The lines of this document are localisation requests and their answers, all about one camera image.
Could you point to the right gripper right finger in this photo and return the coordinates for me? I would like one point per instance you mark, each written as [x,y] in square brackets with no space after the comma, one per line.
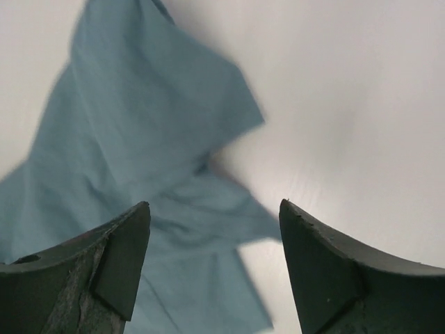
[341,285]

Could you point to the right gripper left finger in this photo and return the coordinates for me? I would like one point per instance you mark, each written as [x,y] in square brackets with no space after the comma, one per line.
[87,284]

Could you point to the grey-blue t shirt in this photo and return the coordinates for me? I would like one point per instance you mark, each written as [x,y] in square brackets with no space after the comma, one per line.
[135,115]

